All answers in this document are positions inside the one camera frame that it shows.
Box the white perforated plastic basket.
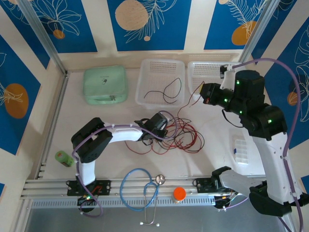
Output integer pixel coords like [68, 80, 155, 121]
[187, 60, 242, 97]
[135, 59, 186, 111]

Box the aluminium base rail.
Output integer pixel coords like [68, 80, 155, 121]
[20, 174, 252, 199]

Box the aluminium side rail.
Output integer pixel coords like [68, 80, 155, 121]
[36, 72, 70, 179]

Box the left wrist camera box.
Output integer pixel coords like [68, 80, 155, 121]
[151, 113, 169, 131]

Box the mint green zipper pouch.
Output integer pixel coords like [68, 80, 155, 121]
[83, 65, 128, 106]

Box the green bottle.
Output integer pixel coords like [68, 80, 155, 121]
[55, 151, 75, 167]

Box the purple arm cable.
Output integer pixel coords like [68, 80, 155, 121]
[214, 58, 305, 232]
[72, 110, 178, 217]

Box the red cable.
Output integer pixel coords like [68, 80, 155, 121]
[125, 117, 199, 155]
[177, 82, 206, 153]

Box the blue stethoscope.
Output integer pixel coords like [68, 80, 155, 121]
[120, 168, 166, 227]

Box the clear plastic organizer box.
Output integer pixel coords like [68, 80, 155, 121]
[231, 135, 249, 165]

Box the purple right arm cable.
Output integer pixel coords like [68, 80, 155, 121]
[214, 58, 305, 232]

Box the orange cap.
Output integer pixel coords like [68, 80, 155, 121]
[172, 187, 187, 203]

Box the aluminium frame post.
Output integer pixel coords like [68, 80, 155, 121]
[238, 0, 278, 63]
[18, 0, 69, 76]

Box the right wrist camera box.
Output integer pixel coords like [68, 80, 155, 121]
[220, 64, 237, 90]

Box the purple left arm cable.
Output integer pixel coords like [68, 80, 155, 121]
[72, 110, 178, 217]

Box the slotted grey cable duct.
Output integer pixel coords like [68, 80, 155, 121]
[30, 195, 217, 209]

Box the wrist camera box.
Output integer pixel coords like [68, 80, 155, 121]
[151, 113, 169, 131]
[220, 64, 237, 90]

